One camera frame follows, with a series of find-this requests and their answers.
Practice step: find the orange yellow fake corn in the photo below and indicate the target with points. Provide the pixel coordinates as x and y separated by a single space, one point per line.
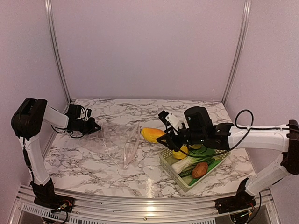
152 134

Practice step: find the left aluminium frame post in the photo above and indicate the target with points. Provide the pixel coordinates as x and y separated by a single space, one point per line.
54 43

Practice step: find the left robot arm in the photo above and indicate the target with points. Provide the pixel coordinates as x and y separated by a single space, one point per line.
27 123

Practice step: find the dark green bumpy cucumber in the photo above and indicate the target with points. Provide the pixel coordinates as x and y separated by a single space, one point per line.
189 171

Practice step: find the brown fake potato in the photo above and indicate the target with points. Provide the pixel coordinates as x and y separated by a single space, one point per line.
199 170

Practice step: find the dark green fake pepper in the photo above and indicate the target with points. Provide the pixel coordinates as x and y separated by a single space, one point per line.
196 146

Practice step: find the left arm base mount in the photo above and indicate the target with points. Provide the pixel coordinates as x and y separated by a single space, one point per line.
58 203

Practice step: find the clear zip top bag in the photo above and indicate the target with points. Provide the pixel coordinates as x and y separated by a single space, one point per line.
118 143

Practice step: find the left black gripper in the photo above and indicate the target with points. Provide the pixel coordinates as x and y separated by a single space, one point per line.
92 125

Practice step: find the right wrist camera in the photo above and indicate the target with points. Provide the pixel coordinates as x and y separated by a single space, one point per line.
169 119

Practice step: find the green fake bok choy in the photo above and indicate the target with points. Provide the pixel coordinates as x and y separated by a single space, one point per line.
197 156

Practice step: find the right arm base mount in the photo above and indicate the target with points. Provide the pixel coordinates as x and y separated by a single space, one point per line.
233 203

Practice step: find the right aluminium frame post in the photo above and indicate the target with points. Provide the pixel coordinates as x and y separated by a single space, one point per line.
238 51

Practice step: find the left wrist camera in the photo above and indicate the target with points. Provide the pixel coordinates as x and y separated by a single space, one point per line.
78 112

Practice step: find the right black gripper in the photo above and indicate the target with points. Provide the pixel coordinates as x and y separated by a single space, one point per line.
172 143

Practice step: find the aluminium frame post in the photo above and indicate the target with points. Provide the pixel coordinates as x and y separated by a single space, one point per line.
238 51
54 43

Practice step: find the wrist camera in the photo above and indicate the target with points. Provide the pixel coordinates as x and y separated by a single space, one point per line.
169 119
78 112

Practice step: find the yellow fake lemon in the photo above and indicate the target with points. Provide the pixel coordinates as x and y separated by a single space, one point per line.
181 154

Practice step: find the green fake cucumber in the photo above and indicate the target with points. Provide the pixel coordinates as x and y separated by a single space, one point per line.
211 165

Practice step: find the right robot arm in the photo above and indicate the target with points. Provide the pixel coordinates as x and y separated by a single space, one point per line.
199 130

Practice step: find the pale green plastic basket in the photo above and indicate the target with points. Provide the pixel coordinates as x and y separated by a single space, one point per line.
166 160

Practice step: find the aluminium front rail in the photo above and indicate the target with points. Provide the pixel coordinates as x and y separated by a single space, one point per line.
95 209

